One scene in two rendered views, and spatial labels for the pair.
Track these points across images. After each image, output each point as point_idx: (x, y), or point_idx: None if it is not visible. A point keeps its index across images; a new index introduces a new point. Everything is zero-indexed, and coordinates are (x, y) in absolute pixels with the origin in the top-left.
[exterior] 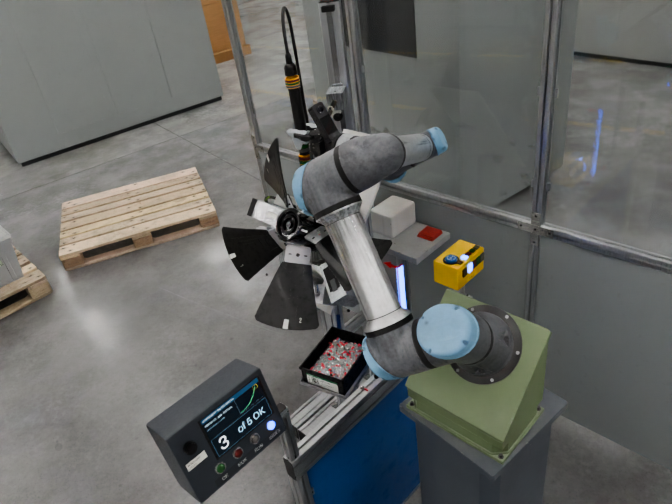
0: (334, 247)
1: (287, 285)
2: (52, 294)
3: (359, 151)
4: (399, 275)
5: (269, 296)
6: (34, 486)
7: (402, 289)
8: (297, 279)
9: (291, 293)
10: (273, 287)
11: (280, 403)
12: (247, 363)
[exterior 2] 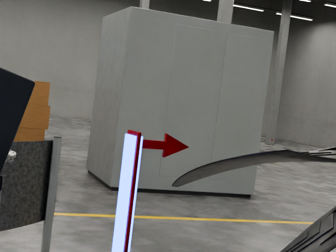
0: (309, 151)
1: (307, 232)
2: None
3: None
4: (122, 158)
5: (296, 237)
6: None
7: (119, 219)
8: (319, 234)
9: (294, 247)
10: (308, 227)
11: (0, 174)
12: (7, 70)
